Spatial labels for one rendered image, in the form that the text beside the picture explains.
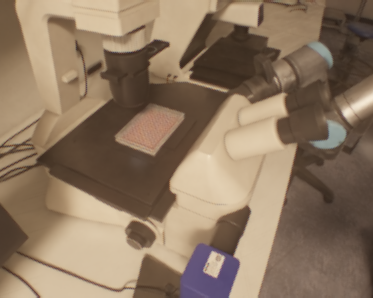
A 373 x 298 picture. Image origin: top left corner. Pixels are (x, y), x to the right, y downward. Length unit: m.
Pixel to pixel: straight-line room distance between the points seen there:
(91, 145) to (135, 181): 0.13
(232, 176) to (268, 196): 0.35
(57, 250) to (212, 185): 0.40
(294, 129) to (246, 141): 0.06
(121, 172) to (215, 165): 0.18
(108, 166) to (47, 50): 0.23
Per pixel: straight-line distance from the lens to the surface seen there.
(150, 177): 0.44
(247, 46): 1.08
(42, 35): 0.51
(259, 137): 0.34
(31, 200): 0.75
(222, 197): 0.37
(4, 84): 0.96
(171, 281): 0.55
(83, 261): 0.61
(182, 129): 0.52
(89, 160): 0.49
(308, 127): 0.32
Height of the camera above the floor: 1.29
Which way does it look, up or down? 43 degrees down
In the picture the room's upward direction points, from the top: 3 degrees clockwise
